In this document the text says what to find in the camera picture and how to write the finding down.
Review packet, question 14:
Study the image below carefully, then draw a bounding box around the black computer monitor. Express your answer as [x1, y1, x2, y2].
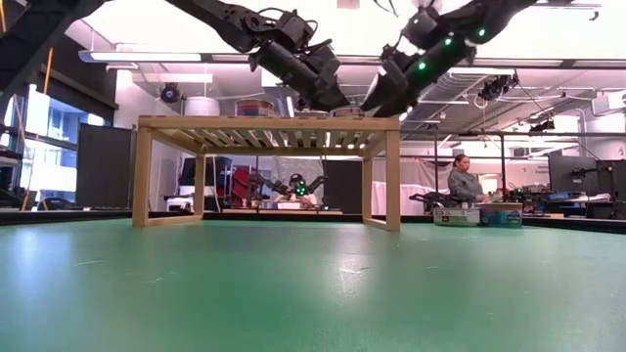
[548, 154, 599, 198]
[595, 158, 626, 199]

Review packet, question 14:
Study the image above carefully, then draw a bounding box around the white cylindrical container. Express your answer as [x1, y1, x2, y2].
[184, 96, 221, 117]

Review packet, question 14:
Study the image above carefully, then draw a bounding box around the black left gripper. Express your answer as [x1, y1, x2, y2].
[292, 44, 351, 112]

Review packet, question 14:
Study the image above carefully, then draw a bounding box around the long strip light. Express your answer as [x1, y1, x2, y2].
[77, 50, 202, 64]

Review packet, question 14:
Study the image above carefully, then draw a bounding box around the black dome camera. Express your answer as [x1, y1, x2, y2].
[159, 82, 181, 105]

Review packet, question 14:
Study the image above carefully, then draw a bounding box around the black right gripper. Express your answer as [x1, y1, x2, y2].
[360, 44, 417, 118]

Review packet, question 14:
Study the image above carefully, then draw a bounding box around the short orange cable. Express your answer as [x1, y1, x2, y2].
[42, 47, 54, 95]

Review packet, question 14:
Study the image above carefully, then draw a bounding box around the green table mat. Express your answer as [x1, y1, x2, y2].
[0, 218, 626, 352]

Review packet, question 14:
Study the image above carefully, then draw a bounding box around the small black hanging fixture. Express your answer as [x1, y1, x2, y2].
[529, 118, 557, 134]

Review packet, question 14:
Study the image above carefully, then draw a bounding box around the black hanging camera rig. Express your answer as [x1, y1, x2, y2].
[477, 71, 520, 103]

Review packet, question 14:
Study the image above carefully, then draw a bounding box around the white draped table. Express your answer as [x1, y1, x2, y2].
[371, 181, 426, 216]

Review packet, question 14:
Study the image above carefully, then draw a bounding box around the red cart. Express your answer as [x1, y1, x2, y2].
[232, 165, 263, 197]

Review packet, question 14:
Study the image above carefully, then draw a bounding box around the black table frame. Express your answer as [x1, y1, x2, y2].
[0, 208, 626, 235]

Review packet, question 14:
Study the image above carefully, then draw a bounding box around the black partition panel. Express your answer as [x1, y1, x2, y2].
[75, 122, 137, 210]

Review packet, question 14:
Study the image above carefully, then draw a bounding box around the wooden slatted shelf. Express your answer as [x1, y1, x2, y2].
[132, 115, 402, 233]

